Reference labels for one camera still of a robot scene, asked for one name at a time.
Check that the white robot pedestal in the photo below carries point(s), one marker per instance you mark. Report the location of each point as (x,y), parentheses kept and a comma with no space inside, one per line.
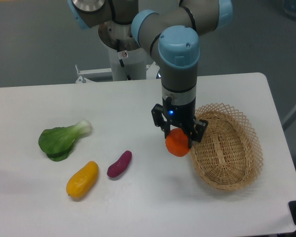
(128,61)

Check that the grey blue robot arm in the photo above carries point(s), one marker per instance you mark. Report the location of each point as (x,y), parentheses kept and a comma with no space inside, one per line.
(172,42)

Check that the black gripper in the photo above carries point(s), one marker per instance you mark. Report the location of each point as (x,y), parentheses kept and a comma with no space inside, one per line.
(178,110)

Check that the purple sweet potato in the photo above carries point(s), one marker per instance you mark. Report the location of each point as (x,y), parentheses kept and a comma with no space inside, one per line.
(120,165)

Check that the woven wicker basket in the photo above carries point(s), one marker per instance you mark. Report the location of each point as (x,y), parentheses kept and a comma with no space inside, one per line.
(229,157)

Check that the green bok choy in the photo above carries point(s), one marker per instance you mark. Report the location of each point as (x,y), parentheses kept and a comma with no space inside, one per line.
(59,142)

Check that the yellow mango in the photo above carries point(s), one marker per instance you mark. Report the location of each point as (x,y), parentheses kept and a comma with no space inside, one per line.
(81,182)

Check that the orange fruit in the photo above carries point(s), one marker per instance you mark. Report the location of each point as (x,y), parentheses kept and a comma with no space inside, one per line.
(177,142)

